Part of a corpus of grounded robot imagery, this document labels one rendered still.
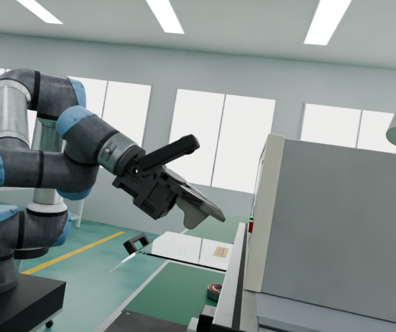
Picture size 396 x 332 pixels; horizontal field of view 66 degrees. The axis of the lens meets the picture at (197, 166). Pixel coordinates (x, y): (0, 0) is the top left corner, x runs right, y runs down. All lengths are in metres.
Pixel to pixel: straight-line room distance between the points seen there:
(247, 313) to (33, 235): 0.80
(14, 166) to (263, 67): 5.13
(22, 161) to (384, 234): 0.59
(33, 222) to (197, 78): 4.80
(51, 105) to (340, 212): 0.81
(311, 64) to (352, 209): 5.26
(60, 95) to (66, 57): 5.72
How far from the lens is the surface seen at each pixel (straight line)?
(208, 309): 0.83
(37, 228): 1.05
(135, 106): 5.77
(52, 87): 0.98
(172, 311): 1.19
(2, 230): 1.05
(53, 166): 0.65
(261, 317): 0.37
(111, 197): 5.82
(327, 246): 0.43
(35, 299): 1.03
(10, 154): 0.65
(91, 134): 0.59
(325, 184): 0.42
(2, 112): 0.80
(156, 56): 5.91
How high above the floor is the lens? 1.26
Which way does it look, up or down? level
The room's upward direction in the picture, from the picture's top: 9 degrees clockwise
